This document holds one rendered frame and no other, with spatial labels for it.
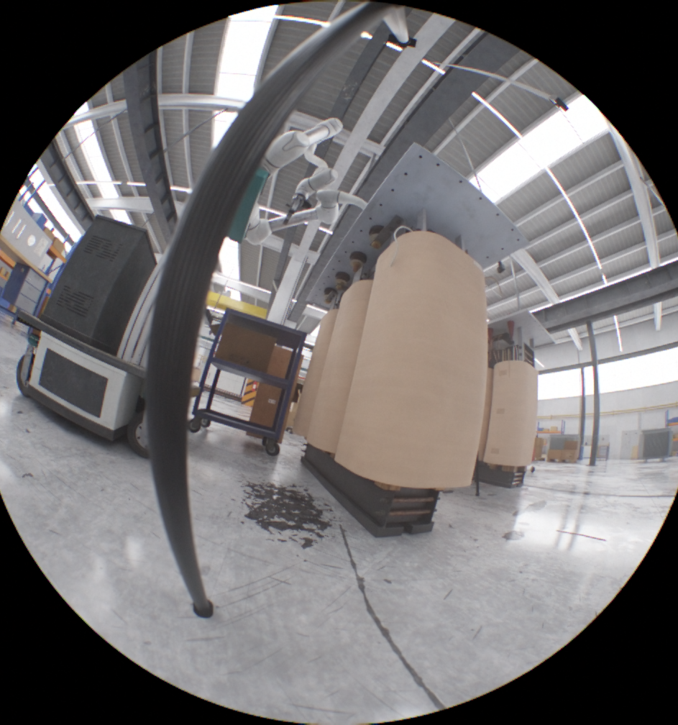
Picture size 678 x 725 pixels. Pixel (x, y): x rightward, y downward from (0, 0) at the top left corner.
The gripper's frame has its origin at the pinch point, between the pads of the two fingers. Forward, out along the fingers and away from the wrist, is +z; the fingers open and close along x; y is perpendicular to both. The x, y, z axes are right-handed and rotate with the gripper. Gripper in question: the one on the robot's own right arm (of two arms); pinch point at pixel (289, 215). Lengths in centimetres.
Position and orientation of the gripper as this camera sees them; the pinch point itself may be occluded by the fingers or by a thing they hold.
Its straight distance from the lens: 143.3
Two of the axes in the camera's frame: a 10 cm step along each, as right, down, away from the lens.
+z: -2.2, 9.4, -2.5
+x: 5.1, -1.0, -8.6
